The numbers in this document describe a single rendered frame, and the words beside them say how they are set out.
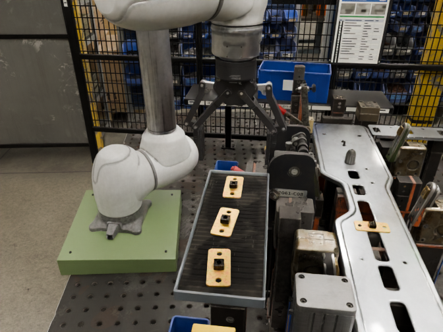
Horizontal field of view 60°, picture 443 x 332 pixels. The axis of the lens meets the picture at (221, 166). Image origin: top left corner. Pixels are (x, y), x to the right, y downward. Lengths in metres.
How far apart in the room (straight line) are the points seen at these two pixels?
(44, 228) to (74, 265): 1.50
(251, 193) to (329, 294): 0.26
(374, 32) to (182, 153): 1.02
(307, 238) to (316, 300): 0.19
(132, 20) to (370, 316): 0.67
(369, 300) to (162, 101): 0.83
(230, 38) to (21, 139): 3.10
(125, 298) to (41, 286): 1.21
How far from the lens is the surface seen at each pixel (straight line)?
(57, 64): 3.27
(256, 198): 0.81
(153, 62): 1.25
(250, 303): 0.61
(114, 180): 1.26
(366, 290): 0.89
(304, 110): 1.36
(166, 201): 1.49
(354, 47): 1.90
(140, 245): 1.32
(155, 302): 1.23
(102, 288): 1.30
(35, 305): 2.33
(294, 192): 0.98
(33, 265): 2.57
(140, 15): 0.56
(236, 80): 0.70
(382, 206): 1.15
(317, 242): 0.85
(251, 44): 0.69
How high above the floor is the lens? 1.62
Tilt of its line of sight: 30 degrees down
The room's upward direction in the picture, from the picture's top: straight up
